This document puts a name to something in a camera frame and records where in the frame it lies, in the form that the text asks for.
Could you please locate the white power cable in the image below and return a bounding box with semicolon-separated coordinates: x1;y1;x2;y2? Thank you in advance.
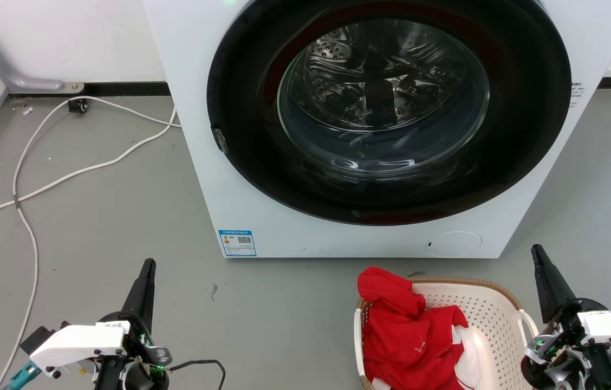
0;96;182;390
0;106;177;245

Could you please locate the white plastic laundry basket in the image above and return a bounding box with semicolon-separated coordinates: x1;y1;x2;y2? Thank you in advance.
353;277;542;390

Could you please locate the white garment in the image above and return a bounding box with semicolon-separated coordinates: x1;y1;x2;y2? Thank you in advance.
449;324;483;390

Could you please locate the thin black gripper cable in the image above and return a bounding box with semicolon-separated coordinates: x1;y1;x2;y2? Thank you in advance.
167;359;227;390

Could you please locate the blue energy label sticker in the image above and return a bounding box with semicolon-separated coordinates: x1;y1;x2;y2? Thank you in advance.
218;229;257;258

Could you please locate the white front-load washing machine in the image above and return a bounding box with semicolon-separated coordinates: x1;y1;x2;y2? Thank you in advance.
142;0;611;259

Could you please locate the black round washer door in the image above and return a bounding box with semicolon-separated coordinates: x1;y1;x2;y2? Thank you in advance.
206;0;573;226

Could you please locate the red garment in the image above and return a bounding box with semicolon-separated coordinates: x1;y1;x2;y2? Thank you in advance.
357;266;472;390

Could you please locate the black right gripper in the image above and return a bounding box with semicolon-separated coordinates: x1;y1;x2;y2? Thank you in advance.
521;244;611;390

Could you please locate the round white filter cover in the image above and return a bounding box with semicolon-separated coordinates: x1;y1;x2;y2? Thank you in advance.
425;231;483;258

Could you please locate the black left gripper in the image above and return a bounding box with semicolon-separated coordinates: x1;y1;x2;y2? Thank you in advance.
93;258;172;390

